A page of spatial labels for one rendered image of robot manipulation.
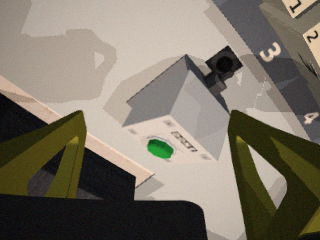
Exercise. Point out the cream tube rack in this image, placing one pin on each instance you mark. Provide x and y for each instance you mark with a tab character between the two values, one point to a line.
277	200

